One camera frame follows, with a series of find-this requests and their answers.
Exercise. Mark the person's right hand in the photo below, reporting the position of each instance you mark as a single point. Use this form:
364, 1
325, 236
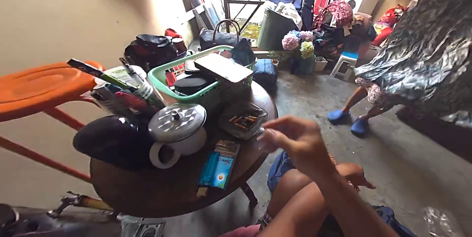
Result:
306, 143

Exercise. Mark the person's right thumb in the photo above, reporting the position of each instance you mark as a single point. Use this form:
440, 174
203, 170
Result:
277, 140

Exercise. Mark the person's right index finger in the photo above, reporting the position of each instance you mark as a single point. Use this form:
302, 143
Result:
285, 122

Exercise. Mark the small white object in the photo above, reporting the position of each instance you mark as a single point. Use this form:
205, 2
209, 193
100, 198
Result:
261, 130

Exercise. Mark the person's right forearm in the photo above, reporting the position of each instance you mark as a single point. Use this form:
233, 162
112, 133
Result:
354, 204

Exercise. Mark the blue denim cloth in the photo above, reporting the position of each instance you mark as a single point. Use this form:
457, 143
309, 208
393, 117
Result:
277, 170

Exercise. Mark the pile of cigarette butts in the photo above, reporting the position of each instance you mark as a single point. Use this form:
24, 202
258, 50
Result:
245, 120

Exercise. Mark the glass ashtray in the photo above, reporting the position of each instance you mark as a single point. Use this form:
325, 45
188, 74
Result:
226, 128

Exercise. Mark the blue clog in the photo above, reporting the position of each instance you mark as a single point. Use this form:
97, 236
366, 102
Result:
359, 127
338, 116

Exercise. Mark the blue fabric bag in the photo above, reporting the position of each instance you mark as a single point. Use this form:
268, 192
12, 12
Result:
264, 72

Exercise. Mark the dark flower vase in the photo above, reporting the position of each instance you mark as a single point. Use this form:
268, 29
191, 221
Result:
303, 65

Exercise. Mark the blue cigarette pack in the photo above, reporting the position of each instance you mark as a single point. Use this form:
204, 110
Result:
224, 172

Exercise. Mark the teal lighter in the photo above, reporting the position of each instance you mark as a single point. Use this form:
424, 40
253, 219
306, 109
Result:
210, 169

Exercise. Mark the yellow-green flower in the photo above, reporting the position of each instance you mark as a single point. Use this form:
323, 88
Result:
306, 50

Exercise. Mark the pink flower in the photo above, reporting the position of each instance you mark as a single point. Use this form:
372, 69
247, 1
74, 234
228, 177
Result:
290, 41

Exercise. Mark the dark cloth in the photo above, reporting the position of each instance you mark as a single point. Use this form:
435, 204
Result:
242, 53

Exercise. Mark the white flat box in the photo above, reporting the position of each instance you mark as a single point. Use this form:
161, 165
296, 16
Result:
225, 68

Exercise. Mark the blue and white stool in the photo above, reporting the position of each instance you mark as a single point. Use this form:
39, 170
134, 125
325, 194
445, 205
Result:
344, 63

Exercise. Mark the white enamel mug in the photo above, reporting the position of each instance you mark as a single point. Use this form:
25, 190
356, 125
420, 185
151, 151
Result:
191, 142

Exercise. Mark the dark green bin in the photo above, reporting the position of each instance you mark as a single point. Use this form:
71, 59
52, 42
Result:
274, 34

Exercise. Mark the pink and blue flowers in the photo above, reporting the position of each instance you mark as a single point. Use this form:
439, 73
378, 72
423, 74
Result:
306, 36

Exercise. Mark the small beige block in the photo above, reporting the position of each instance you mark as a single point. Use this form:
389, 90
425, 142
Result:
202, 191

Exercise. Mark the black oval case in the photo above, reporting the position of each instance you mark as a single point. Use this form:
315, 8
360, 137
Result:
191, 83

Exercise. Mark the white cloth bundle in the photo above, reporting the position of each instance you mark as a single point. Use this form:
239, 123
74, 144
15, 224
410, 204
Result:
289, 11

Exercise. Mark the shiny metal lid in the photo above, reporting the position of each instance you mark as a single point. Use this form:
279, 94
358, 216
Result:
167, 122

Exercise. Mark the pink floral cloth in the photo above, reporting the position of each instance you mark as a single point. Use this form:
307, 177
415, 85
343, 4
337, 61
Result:
339, 11

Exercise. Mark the red item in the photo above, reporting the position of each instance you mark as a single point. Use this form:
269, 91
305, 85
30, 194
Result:
170, 78

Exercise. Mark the light green plastic basket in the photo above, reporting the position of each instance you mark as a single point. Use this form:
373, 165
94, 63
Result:
162, 84

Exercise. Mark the red-lidded jar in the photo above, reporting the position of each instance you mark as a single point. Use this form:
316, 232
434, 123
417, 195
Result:
179, 43

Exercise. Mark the round dark wooden table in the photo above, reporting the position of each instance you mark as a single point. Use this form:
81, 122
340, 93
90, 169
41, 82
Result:
155, 192

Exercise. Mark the clear plastic cup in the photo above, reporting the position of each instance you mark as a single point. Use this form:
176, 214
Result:
151, 97

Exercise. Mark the crumpled silver grey cloth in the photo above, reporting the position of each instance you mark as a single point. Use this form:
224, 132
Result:
420, 60

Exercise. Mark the red bag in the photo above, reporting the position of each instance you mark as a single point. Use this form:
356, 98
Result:
391, 16

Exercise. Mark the black bag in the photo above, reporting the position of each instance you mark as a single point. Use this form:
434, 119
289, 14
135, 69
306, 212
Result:
149, 51

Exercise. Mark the grey plastic object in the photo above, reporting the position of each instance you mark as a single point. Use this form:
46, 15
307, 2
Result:
143, 227

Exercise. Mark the grey pen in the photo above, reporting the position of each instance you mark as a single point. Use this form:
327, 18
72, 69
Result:
132, 72

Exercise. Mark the glossy dark round container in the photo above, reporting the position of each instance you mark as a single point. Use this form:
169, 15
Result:
110, 145

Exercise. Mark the crumpled clear plastic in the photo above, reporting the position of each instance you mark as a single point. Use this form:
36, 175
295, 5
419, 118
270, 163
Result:
438, 220

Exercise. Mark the white plastic tub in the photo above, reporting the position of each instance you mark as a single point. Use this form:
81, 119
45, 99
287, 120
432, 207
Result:
110, 73

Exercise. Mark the black and green marker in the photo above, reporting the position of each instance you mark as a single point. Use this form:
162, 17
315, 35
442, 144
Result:
92, 71

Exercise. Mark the metal and yellow rod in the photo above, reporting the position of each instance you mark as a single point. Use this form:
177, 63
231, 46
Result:
88, 202

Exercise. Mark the orange plastic stool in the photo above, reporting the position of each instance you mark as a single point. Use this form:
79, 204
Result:
48, 82

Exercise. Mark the dark metal frame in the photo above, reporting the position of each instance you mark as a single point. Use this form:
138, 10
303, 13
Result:
245, 2

